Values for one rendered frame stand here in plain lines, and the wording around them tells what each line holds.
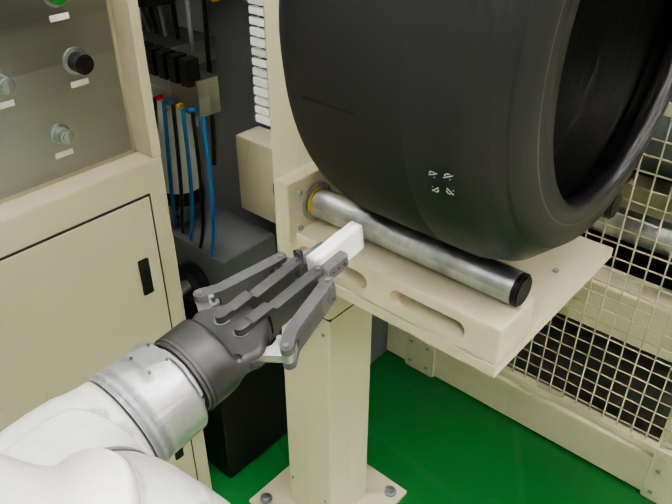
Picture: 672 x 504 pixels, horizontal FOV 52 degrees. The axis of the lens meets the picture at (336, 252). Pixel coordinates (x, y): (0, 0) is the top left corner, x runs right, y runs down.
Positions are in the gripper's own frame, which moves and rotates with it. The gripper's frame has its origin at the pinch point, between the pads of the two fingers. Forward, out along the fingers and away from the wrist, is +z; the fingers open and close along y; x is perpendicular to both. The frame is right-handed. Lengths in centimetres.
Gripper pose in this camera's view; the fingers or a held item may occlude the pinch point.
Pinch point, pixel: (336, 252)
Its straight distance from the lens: 68.8
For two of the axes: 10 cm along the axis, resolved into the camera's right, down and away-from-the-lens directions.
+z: 6.5, -5.3, 5.4
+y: -7.5, -3.6, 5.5
